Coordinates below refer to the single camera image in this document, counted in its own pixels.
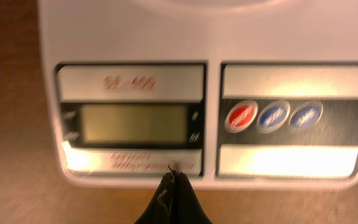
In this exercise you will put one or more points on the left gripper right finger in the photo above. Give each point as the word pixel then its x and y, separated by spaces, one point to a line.
pixel 188 209

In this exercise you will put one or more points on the white digital kitchen scale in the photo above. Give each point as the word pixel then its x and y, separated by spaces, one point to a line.
pixel 236 94

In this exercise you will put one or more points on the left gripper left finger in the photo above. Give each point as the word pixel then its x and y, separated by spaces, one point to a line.
pixel 159 208

